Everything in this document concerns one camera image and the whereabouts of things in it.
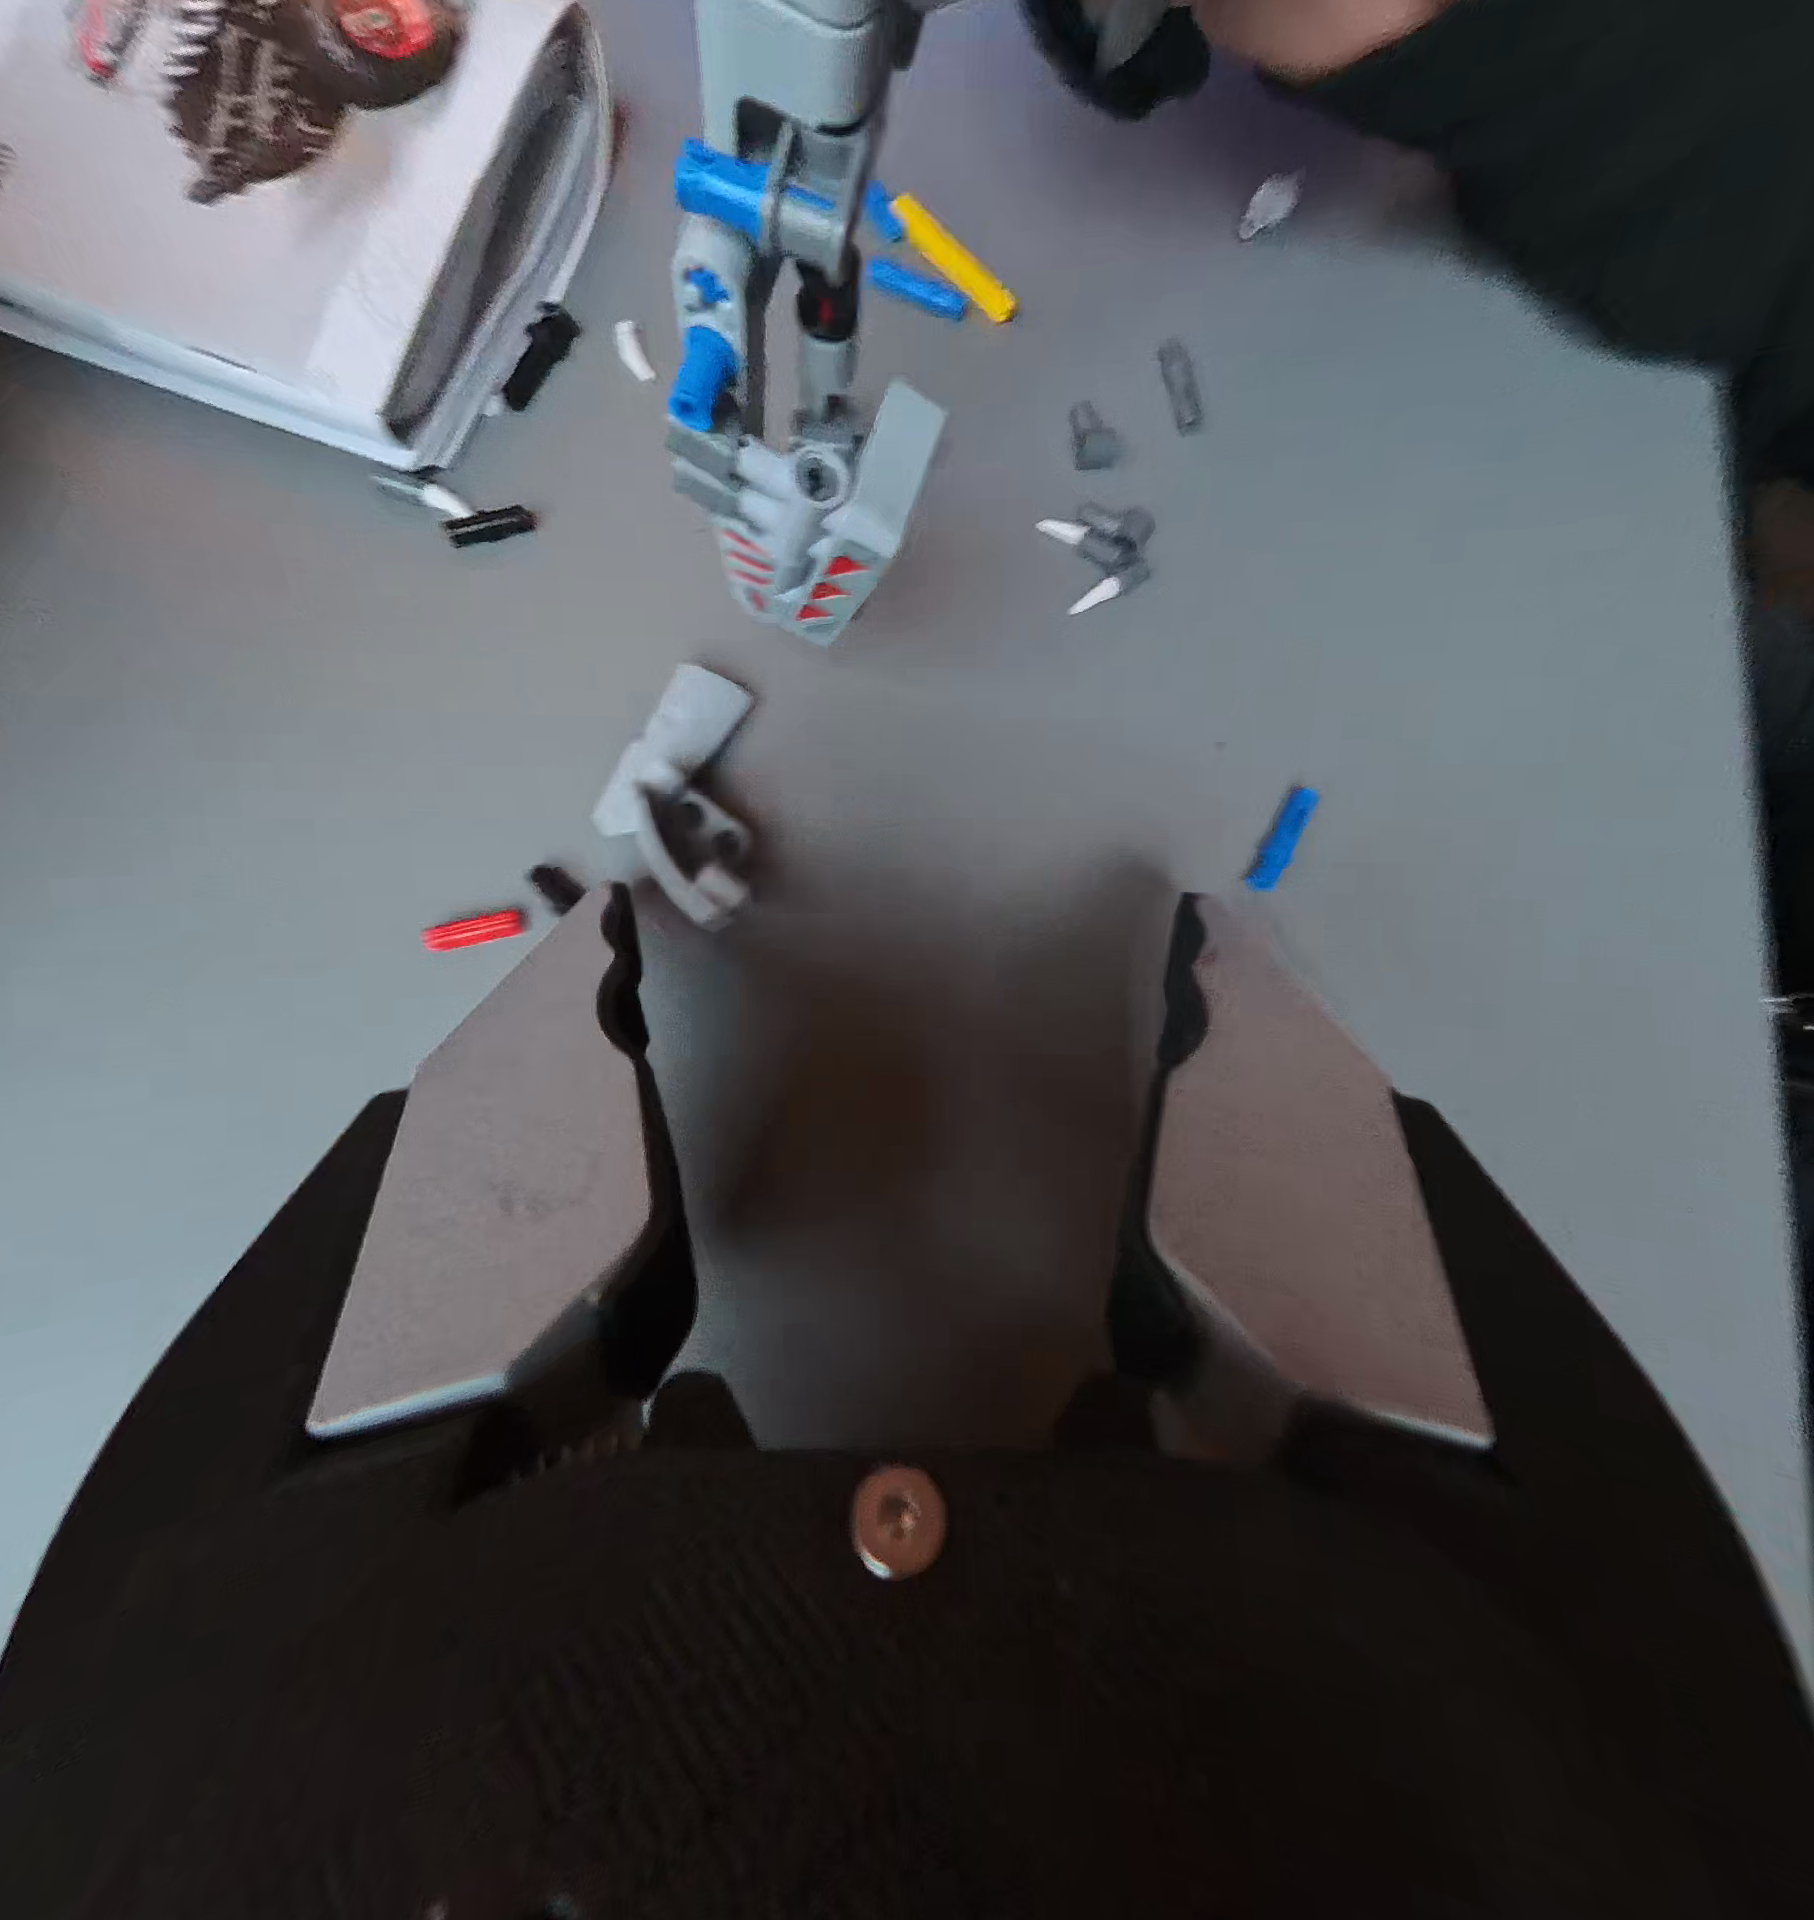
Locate grey lego panel subassembly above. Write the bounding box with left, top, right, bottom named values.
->
left=589, top=661, right=763, bottom=931

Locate white instruction booklet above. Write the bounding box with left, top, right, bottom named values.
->
left=0, top=0, right=620, bottom=477

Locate yellow lego axle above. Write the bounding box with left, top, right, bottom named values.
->
left=887, top=191, right=1023, bottom=327

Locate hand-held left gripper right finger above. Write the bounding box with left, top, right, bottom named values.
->
left=1106, top=891, right=1497, bottom=1455

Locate person's right hand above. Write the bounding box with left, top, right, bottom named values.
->
left=1192, top=0, right=1468, bottom=83

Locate blue lego pin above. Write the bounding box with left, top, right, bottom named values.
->
left=1242, top=784, right=1326, bottom=895

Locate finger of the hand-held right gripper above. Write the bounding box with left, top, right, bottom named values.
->
left=692, top=0, right=916, bottom=141

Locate grey lego claw assembly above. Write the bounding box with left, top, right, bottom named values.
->
left=660, top=89, right=972, bottom=649

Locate person's right forearm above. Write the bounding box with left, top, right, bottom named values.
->
left=1267, top=0, right=1814, bottom=469

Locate long black lego pin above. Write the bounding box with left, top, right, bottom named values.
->
left=499, top=301, right=585, bottom=417

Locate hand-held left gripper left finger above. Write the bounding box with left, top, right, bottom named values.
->
left=303, top=882, right=702, bottom=1445

